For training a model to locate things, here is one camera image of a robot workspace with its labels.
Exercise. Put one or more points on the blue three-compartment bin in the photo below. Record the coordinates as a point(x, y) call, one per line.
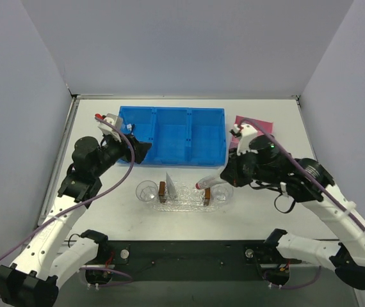
point(182, 136)

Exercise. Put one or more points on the clear plastic cup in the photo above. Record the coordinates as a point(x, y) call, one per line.
point(147, 191)
point(221, 193)

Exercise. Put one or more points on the clear holder with brown ends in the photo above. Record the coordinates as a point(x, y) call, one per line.
point(187, 196)

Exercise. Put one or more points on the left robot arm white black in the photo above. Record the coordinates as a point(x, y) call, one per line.
point(35, 277)

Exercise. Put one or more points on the red-capped toothpaste tube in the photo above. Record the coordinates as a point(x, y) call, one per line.
point(209, 181)

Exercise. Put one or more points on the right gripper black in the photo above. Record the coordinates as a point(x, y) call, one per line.
point(234, 173)

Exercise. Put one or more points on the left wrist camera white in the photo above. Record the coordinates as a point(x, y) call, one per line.
point(110, 125)

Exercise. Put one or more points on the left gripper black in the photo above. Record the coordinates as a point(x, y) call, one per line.
point(132, 150)

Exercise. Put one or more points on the clear textured oval tray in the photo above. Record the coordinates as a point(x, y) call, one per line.
point(213, 206)

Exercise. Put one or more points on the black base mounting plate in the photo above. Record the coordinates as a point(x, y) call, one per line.
point(190, 260)

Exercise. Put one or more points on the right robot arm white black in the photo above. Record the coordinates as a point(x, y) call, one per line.
point(312, 186)

